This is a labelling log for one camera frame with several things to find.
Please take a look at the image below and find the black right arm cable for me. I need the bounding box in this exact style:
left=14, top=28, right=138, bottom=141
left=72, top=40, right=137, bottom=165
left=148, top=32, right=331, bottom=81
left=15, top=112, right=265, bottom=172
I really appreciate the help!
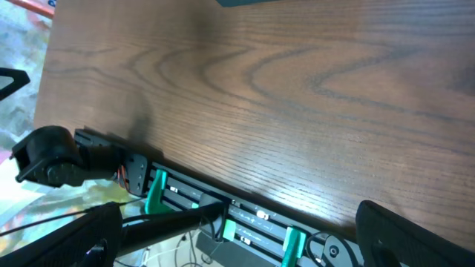
left=304, top=230, right=361, bottom=267

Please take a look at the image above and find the green rail clamp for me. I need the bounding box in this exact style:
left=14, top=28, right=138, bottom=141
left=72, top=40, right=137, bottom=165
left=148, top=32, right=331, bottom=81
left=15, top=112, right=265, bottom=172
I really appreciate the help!
left=145, top=169, right=168, bottom=214
left=281, top=226, right=307, bottom=267

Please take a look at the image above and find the dark green box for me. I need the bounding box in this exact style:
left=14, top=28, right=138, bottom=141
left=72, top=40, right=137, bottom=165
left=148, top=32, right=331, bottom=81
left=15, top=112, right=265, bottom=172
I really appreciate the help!
left=216, top=0, right=278, bottom=7

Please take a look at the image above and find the green left rail clamp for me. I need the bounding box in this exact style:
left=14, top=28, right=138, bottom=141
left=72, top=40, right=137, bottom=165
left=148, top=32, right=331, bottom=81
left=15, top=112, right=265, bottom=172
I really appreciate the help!
left=145, top=169, right=168, bottom=214

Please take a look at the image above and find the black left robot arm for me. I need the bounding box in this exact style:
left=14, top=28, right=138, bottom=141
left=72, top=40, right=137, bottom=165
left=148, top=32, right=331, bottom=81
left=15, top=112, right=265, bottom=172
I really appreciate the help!
left=10, top=126, right=123, bottom=188

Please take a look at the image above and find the green right rail clamp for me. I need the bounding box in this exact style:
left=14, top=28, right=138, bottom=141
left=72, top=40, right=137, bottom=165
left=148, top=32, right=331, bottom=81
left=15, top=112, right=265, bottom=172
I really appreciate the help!
left=281, top=226, right=307, bottom=267

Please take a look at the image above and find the black camera stand pole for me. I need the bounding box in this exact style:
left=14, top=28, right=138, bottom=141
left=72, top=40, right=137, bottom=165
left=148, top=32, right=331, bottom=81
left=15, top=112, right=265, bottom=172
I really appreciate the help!
left=117, top=202, right=226, bottom=257

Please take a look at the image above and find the orange bar off table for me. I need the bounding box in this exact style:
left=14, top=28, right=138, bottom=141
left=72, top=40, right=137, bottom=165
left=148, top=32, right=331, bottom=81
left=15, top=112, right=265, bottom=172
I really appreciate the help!
left=7, top=0, right=57, bottom=19

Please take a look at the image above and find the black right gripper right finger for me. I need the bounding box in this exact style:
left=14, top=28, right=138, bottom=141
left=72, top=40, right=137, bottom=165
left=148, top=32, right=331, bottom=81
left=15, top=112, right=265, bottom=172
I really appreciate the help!
left=356, top=200, right=474, bottom=267

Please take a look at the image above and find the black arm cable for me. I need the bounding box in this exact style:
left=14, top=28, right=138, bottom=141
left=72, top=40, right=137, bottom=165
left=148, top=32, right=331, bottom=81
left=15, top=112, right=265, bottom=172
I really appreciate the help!
left=0, top=198, right=145, bottom=238
left=304, top=230, right=361, bottom=267

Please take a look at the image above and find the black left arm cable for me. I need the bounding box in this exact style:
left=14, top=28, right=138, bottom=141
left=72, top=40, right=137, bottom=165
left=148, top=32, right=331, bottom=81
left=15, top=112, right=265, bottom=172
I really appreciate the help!
left=0, top=198, right=145, bottom=238

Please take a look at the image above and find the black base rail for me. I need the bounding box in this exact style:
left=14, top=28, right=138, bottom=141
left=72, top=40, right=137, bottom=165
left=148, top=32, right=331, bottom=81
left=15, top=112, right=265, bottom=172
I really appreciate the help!
left=73, top=129, right=364, bottom=266

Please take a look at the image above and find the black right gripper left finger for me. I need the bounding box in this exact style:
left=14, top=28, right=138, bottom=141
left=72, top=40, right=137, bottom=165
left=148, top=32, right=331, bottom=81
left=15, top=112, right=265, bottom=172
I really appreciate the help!
left=1, top=202, right=122, bottom=267

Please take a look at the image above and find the black triangular bracket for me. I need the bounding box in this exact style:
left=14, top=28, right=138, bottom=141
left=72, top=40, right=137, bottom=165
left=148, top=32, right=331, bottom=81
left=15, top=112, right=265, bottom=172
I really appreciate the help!
left=0, top=67, right=30, bottom=101

